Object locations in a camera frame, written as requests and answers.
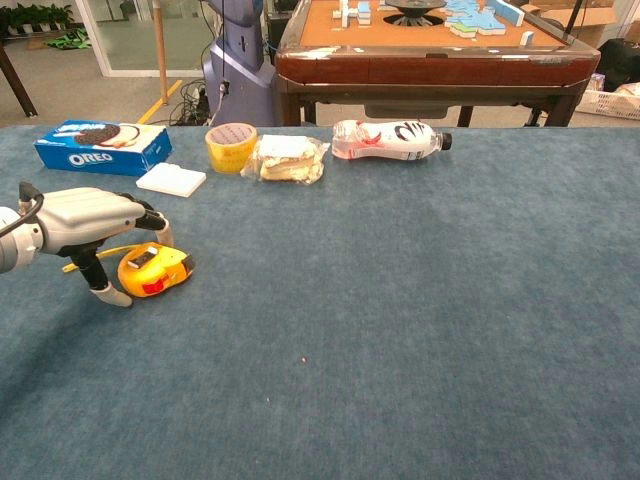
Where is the yellowish packing tape roll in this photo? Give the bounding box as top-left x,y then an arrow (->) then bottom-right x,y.
204,122 -> 259,175

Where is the row of green plants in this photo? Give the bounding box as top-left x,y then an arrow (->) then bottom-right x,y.
0,2 -> 75,36

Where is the black tripod stand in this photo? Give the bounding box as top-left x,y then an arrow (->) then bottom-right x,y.
564,0 -> 585,41

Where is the white plastic basket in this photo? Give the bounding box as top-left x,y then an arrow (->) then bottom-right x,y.
574,85 -> 640,122

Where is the cardboard box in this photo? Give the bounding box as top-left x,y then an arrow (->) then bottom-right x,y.
522,0 -> 620,50

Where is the blue mahjong tile wall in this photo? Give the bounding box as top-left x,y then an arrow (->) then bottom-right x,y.
486,0 -> 527,27

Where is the black bag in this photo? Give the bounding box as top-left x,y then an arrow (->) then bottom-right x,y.
596,37 -> 640,94

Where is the brown mahjong table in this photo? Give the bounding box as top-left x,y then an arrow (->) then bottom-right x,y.
273,0 -> 601,128

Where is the red white plastic bottle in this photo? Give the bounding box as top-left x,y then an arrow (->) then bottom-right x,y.
331,118 -> 454,163

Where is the wooden pole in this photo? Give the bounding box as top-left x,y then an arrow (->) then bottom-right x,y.
152,0 -> 170,106

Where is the tangle of black cables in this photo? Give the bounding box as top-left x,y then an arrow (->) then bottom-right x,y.
168,78 -> 212,126

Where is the blue felt table cover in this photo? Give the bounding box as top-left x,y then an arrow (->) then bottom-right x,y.
0,124 -> 640,480

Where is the blue Oreo cookie box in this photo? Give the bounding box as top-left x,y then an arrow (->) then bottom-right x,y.
33,118 -> 174,177

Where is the bread in clear bag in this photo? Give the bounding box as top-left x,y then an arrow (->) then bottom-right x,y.
240,133 -> 332,187

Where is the yellow tape measure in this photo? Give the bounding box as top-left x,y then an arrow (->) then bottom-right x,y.
62,241 -> 196,299

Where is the glass partition frame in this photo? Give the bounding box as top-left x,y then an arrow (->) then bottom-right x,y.
74,0 -> 214,79

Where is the black mahjong table dial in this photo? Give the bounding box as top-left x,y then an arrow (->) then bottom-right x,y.
382,0 -> 448,26

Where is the green item on floor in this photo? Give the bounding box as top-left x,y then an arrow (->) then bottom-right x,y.
46,27 -> 94,51

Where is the dark wooden table leg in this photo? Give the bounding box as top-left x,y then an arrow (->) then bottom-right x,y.
0,42 -> 39,119

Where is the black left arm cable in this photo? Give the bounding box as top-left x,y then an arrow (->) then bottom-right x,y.
0,181 -> 46,239

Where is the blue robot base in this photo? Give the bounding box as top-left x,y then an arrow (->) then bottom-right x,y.
202,0 -> 276,127

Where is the small mahjong tile stack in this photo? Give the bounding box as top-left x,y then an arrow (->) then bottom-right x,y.
331,0 -> 374,29

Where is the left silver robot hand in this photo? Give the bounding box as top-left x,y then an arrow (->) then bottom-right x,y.
37,187 -> 175,308

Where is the heap of mahjong tiles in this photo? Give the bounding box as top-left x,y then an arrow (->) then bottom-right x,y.
443,0 -> 507,40

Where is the white wall switch plate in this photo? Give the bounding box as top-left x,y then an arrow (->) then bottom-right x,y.
135,162 -> 208,200

